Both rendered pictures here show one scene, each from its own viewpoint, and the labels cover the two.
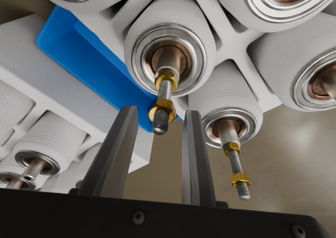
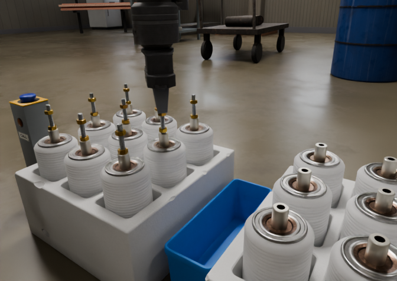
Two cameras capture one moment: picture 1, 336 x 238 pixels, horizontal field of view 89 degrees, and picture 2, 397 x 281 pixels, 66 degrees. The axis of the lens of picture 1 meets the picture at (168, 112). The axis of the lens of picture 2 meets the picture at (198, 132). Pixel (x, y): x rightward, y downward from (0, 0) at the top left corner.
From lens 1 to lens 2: 0.64 m
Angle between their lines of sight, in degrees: 67
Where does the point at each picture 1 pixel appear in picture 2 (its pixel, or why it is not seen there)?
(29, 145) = (277, 191)
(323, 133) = (228, 142)
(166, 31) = (150, 146)
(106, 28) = (166, 193)
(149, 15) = (146, 152)
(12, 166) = (350, 213)
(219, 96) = (178, 136)
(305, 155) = (254, 139)
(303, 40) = (149, 133)
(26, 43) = not seen: outside the picture
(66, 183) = (361, 186)
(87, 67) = not seen: hidden behind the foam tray
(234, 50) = not seen: hidden behind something
